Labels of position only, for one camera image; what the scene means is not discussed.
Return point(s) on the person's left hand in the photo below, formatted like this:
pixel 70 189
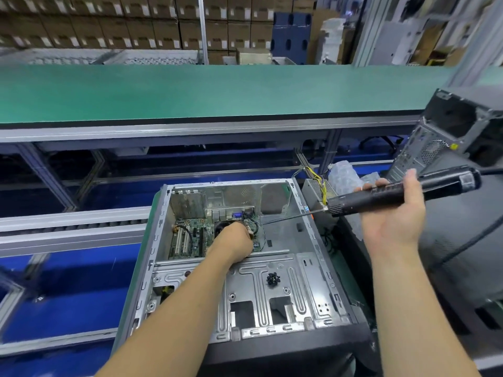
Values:
pixel 233 243

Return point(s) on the person's right hand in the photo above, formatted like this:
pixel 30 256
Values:
pixel 393 223

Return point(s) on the green motherboard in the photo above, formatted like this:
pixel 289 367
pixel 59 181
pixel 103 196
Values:
pixel 188 235

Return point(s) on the black electric screwdriver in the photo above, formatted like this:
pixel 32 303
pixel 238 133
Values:
pixel 440 184

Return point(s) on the black and silver computer case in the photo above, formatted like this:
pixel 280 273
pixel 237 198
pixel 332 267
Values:
pixel 283 294

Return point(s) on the grey power supply unit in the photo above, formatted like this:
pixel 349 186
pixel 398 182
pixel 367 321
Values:
pixel 314 188

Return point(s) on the person's left forearm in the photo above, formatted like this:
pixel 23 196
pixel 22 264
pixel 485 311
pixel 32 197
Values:
pixel 165 326

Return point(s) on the dark grey case side panel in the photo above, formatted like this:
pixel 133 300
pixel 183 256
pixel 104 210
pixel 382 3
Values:
pixel 464 239

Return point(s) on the grey computer tower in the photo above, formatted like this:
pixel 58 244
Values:
pixel 444 129

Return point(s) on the white bubble wrap bag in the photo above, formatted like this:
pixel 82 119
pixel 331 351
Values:
pixel 346 176

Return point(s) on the green conveyor belt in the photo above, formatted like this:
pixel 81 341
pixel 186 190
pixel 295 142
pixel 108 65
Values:
pixel 196 94

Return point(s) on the stack of cardboard boxes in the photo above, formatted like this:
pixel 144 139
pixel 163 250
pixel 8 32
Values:
pixel 118 27

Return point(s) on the aluminium roller conveyor rail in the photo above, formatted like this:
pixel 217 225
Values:
pixel 63 230

